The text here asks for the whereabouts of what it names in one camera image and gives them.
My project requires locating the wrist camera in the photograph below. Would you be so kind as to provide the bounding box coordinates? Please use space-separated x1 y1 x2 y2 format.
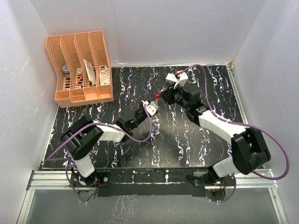
142 100 159 117
174 72 188 89

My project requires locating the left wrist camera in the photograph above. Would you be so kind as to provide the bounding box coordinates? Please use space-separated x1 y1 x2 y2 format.
142 100 159 117

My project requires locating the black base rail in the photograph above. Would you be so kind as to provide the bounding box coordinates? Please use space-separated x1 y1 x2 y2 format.
71 168 235 200

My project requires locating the white pouch in organizer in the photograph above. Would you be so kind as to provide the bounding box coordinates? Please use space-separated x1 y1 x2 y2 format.
100 66 110 85

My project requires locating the round tin in organizer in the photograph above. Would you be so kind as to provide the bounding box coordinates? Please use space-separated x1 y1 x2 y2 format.
62 65 70 75

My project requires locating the aluminium frame rail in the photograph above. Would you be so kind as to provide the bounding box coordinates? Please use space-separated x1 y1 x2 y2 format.
17 169 288 224

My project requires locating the white packet in organizer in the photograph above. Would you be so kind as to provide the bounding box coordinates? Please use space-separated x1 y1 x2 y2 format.
84 59 96 85

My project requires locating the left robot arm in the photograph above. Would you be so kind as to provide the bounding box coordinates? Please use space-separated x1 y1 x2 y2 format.
60 106 157 186

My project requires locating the purple cable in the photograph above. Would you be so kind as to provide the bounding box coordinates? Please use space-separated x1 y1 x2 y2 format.
178 64 290 203
46 107 155 206

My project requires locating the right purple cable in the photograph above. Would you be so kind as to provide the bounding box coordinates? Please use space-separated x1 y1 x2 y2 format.
178 64 290 203

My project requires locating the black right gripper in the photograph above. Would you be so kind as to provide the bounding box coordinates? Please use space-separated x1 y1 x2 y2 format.
160 82 190 110

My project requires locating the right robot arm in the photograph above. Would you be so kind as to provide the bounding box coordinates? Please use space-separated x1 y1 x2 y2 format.
160 87 271 185

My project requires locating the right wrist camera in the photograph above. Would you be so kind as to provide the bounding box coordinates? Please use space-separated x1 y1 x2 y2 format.
174 72 188 89

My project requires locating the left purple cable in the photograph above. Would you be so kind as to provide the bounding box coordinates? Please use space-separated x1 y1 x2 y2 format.
46 107 155 206

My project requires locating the white cardboard box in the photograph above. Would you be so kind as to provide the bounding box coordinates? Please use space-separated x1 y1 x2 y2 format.
165 73 178 84

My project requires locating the orange plastic file organizer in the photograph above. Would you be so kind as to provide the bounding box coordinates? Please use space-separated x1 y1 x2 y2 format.
45 30 114 108

